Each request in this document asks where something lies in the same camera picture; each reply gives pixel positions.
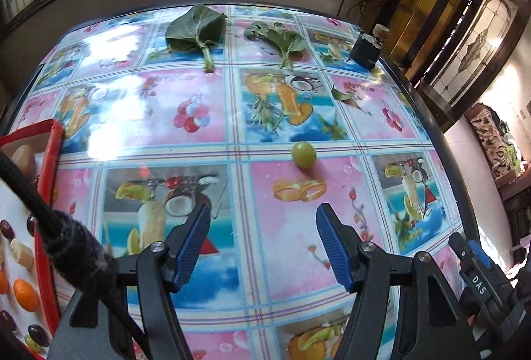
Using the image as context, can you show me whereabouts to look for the peeled sugarcane piece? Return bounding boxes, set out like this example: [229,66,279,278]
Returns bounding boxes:
[10,237,35,269]

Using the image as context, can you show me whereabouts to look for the red rimmed white tray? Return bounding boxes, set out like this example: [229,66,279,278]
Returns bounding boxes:
[0,119,66,360]

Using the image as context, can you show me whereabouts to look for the stained glass door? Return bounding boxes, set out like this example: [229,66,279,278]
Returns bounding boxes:
[423,0,531,112]

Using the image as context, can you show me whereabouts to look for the red date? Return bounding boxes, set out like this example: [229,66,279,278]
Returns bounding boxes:
[0,309,18,333]

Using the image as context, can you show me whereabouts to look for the colourful printed tablecloth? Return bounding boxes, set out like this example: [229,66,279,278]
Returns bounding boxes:
[12,5,465,360]

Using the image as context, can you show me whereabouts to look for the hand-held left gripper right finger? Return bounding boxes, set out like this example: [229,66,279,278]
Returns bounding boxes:
[316,203,482,360]

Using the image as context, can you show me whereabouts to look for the black braided cable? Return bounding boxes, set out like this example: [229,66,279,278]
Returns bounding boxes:
[0,152,154,360]

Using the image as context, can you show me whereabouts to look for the crumpled green leaf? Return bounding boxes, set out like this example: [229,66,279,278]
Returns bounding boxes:
[244,22,305,71]

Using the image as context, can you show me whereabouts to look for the large green leaf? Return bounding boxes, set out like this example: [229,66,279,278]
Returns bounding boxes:
[165,4,228,73]

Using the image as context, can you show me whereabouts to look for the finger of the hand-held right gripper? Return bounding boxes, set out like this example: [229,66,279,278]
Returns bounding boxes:
[467,239,492,270]
[448,233,471,274]

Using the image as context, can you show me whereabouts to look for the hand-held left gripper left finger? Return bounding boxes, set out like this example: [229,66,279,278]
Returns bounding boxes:
[47,204,211,360]

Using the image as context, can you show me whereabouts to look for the patterned sofa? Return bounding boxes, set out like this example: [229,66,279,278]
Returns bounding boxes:
[467,103,523,178]

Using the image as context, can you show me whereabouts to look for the dark jar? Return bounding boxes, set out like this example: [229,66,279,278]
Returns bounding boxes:
[350,32,381,68]

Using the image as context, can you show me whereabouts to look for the brown kiwi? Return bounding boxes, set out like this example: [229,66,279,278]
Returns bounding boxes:
[10,144,37,178]

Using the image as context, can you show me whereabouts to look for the dark purple plum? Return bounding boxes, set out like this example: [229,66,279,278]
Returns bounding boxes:
[27,324,49,346]

